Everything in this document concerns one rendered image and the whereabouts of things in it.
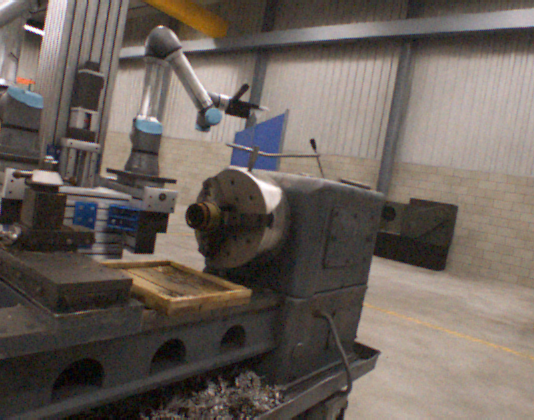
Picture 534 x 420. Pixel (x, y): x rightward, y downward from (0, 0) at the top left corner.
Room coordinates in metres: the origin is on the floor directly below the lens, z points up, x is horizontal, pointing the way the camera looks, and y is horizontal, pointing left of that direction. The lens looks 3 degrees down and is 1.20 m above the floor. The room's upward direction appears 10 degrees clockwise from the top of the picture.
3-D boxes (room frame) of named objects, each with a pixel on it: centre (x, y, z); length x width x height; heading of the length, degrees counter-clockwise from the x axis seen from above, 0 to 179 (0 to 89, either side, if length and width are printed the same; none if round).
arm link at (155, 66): (1.94, 0.58, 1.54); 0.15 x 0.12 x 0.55; 23
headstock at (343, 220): (1.71, -0.17, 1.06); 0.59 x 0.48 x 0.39; 142
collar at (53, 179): (0.96, 0.50, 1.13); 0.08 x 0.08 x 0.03
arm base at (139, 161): (1.82, 0.53, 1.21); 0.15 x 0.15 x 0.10
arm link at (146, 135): (1.83, 0.53, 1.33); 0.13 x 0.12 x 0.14; 23
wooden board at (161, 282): (1.19, 0.22, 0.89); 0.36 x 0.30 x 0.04; 52
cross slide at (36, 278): (0.92, 0.45, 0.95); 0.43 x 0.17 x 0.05; 52
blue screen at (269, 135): (8.22, 0.36, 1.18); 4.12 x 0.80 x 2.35; 14
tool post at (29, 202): (0.96, 0.49, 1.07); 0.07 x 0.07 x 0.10; 52
